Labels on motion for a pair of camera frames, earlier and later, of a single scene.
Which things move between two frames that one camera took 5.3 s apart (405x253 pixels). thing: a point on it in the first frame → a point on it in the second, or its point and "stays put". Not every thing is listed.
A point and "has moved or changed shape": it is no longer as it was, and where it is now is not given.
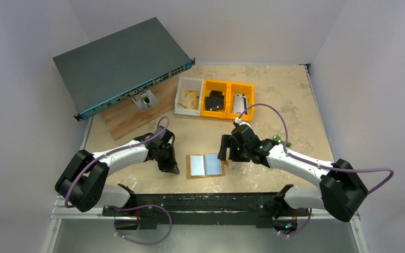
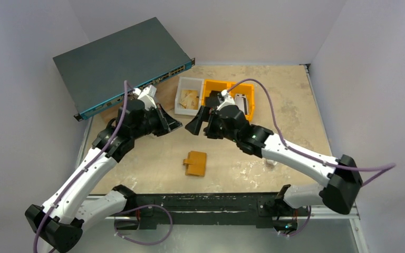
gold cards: x=189 y=99 stays put
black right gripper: x=228 y=147 → x=209 y=121
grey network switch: x=114 y=67 stays put
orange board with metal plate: x=201 y=165 has moved or changed shape
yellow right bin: x=237 y=88 stays put
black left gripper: x=171 y=165 → x=167 y=123
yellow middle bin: x=213 y=85 stays put
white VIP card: x=240 y=103 stays put
